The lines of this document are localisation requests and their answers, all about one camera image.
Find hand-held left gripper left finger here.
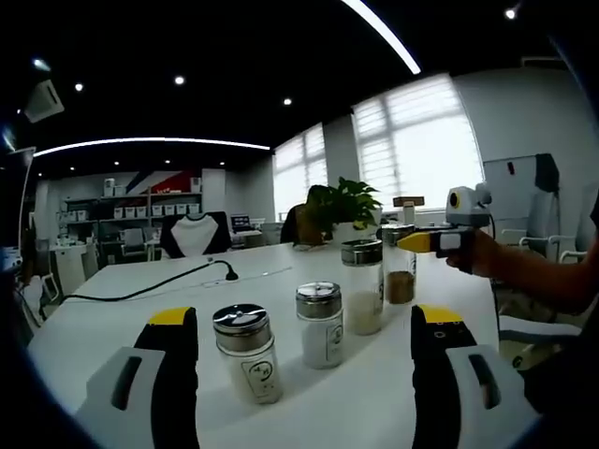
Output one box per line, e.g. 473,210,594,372
73,307,200,449

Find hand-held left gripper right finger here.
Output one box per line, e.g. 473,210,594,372
410,303,540,449

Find tall seasoning bottle brown powder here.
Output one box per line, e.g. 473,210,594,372
381,224,417,306

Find short glass seasoning bottle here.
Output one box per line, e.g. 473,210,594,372
212,303,285,406
295,281,345,370

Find tall seasoning bottle white grains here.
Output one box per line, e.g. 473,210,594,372
341,239,386,337

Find person's right hand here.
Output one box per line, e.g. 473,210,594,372
444,227,505,278

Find white whiteboard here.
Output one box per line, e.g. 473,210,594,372
481,153,559,236

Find green potted plant white pot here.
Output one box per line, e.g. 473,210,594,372
308,176,384,245

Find wide window with white blinds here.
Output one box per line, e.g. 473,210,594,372
351,74,484,212

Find brown bag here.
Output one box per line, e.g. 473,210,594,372
280,204,329,247

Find person's dark shirt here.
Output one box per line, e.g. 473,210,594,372
512,322,599,422

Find narrow window with white blinds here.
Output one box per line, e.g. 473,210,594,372
272,122,329,222

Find small blue screen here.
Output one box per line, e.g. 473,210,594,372
229,213,264,233

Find shelf with white boxes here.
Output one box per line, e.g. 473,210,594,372
57,191,204,236

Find long straight ceiling light strip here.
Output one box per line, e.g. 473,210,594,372
343,0,423,76

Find curved ceiling light strip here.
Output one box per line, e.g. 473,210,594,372
33,137,272,158

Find group of ceiling spotlights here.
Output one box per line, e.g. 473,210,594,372
27,4,520,169

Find ceiling air conditioner unit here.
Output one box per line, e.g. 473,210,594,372
23,79,66,124

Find black power cable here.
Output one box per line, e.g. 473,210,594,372
62,258,240,301

